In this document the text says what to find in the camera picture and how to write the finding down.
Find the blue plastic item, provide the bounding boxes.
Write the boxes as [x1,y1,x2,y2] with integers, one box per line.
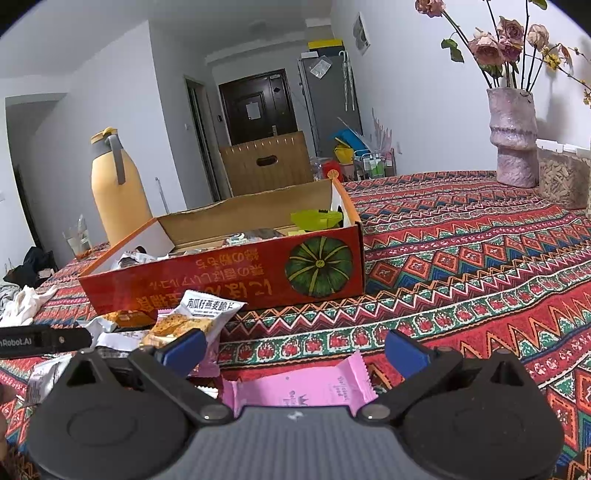
[331,128,365,151]

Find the wire rack with bottles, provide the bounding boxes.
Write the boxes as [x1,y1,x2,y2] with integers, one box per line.
[353,150,397,182]

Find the white cloth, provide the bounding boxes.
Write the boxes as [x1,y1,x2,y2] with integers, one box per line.
[0,285,58,328]

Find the orange cardboard box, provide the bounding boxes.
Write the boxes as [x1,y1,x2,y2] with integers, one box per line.
[78,178,366,319]

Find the drinking glass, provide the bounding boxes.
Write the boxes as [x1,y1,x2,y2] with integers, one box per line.
[61,215,93,260]

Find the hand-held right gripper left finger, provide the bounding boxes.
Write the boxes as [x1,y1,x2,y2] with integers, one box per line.
[55,329,234,428]

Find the grey interior door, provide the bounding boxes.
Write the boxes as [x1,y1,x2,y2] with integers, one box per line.
[185,78,221,203]

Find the green snack packet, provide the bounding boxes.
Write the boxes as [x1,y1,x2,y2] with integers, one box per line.
[290,209,346,232]

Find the crumpled white snack packet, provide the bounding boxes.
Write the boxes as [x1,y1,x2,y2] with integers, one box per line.
[111,247,171,268]
[221,229,288,246]

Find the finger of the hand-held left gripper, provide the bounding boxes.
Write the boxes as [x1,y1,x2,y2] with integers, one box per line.
[44,325,93,354]

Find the white folded umbrella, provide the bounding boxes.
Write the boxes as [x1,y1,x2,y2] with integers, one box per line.
[339,51,357,112]

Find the black bag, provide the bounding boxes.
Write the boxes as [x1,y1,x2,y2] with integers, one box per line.
[4,247,58,287]

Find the dried pink roses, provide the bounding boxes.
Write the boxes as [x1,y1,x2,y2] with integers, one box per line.
[414,0,578,93]

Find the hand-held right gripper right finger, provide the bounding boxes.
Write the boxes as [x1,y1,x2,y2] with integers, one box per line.
[359,329,532,424]

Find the clear plastic container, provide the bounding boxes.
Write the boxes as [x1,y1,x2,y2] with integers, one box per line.
[536,138,591,210]

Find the pink textured vase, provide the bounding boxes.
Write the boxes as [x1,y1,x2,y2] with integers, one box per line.
[487,88,540,188]

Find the yellow flower twigs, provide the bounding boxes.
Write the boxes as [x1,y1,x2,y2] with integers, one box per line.
[542,44,591,109]

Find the yellow thermos jug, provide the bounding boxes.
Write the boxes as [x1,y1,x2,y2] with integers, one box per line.
[90,127,154,247]

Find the pink feather decoration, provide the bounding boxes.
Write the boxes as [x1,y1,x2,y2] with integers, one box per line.
[372,108,393,153]

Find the pink snack packet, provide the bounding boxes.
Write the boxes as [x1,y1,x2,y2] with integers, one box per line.
[156,308,222,380]
[222,349,378,418]

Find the grey refrigerator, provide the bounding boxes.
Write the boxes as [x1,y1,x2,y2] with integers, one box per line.
[298,48,363,160]

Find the dark entrance door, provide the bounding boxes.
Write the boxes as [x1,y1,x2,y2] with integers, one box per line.
[218,69,298,146]

